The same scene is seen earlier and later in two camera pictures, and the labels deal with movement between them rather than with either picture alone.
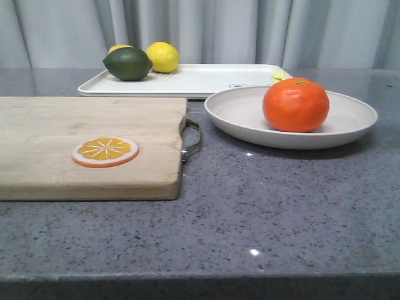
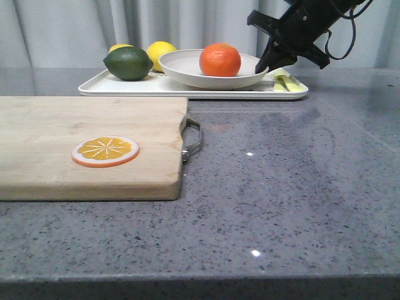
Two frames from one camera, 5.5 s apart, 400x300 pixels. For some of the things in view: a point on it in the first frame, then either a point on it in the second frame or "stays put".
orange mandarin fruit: (295, 105) to (220, 60)
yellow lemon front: (164, 57) stays put
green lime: (128, 64) stays put
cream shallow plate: (239, 113) to (183, 67)
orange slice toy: (104, 151) stays put
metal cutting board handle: (185, 122) stays put
